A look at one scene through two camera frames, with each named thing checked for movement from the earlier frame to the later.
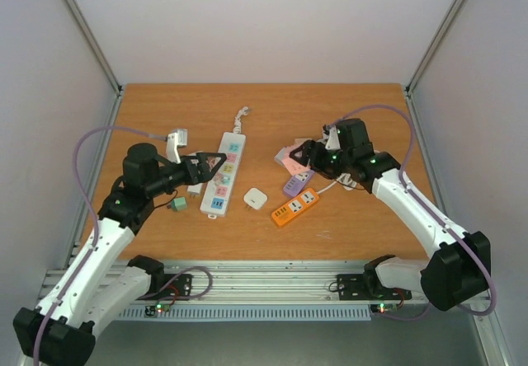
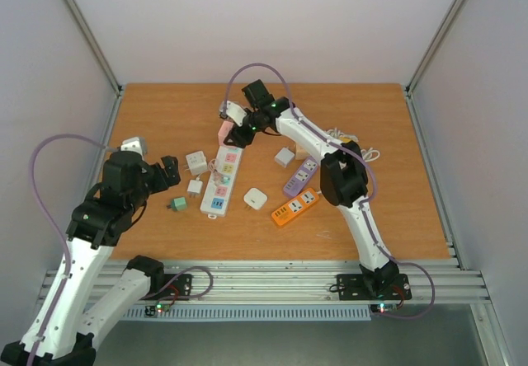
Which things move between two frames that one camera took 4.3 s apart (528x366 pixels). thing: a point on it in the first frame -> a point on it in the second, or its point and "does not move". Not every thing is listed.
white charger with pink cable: x=195 y=190 does not move
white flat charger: x=255 y=198 does not move
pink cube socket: x=293 y=166 -> x=223 y=131
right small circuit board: x=382 y=307 does not move
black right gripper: x=314 y=157 -> x=242 y=132
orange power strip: x=294 y=206 does not move
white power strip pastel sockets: x=219 y=192 does not move
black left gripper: x=205 y=174 -> x=172 y=170
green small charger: x=179 y=204 does not move
